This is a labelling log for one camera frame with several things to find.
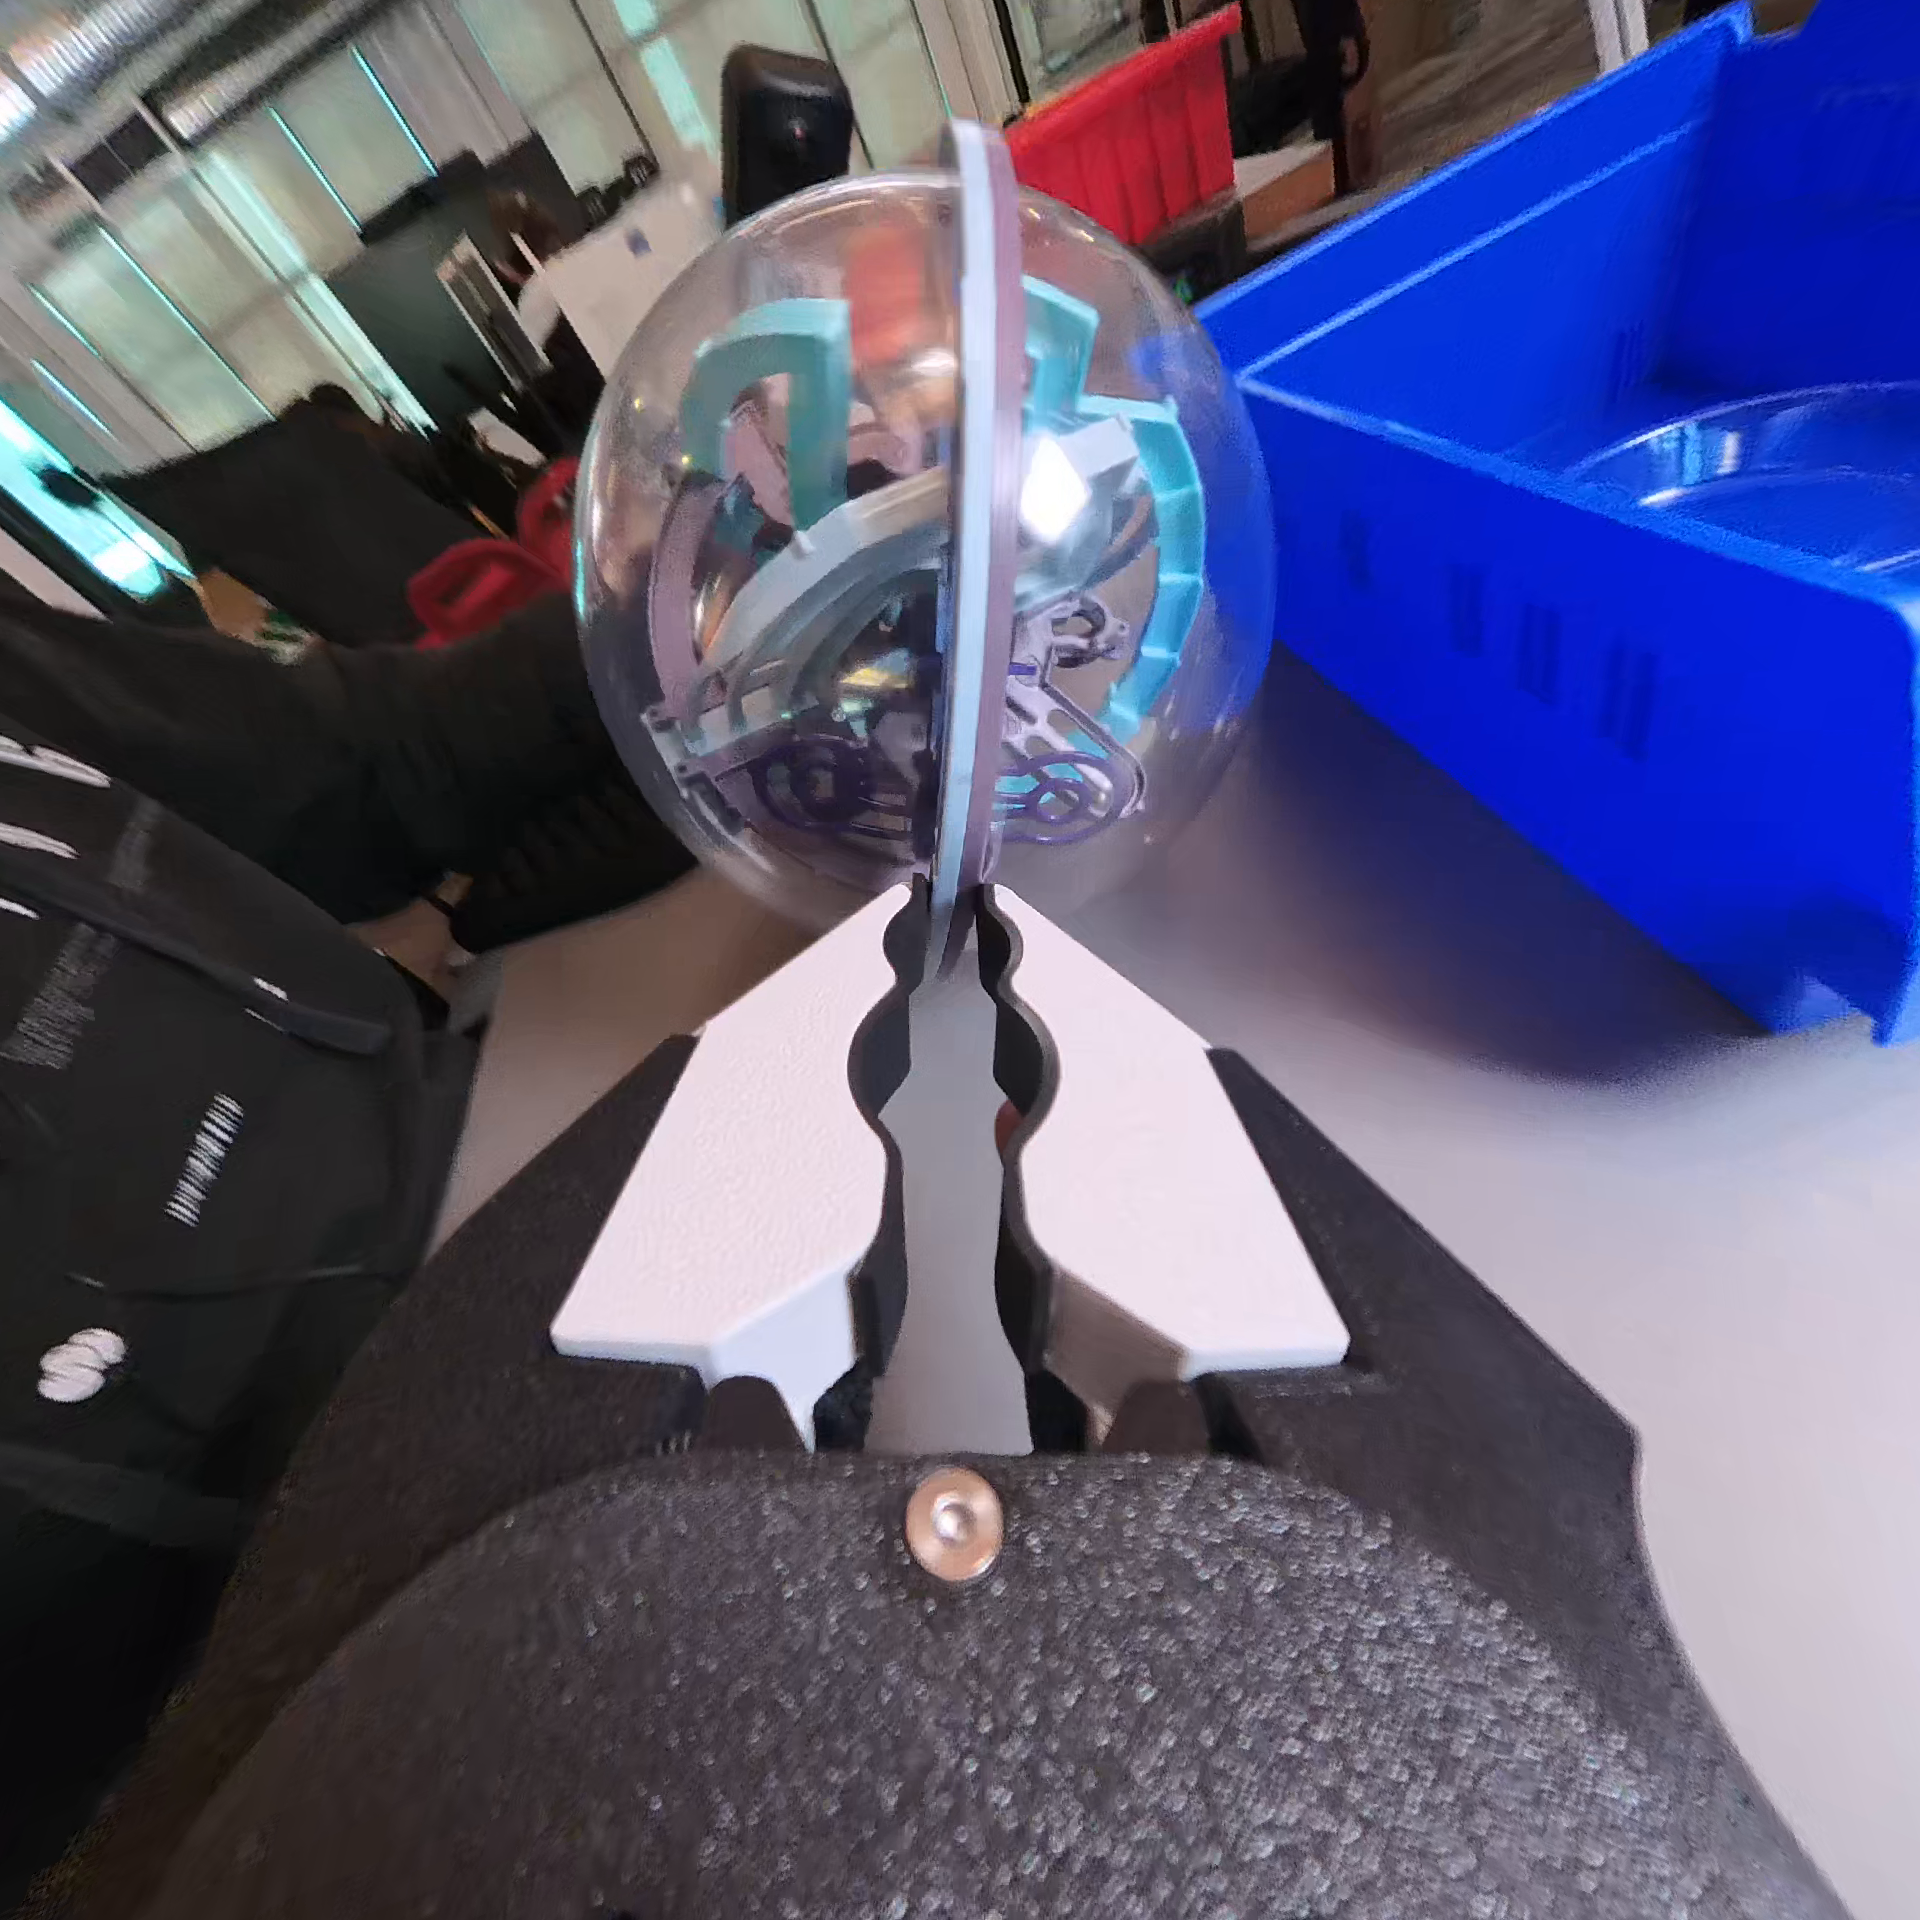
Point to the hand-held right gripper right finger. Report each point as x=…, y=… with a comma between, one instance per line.
x=1188, y=1201

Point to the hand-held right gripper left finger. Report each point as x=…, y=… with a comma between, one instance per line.
x=722, y=1201

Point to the clear plastic maze ball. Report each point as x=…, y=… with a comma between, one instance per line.
x=932, y=541

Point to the blue plastic bin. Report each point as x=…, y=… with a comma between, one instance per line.
x=1621, y=541

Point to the person's left forearm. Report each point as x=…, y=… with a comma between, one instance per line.
x=363, y=751

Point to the clear plastic ball stand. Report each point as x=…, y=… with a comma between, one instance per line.
x=1772, y=468

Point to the red plastic bin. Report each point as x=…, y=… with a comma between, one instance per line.
x=1142, y=135

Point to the black backpack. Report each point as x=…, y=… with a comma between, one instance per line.
x=182, y=1201

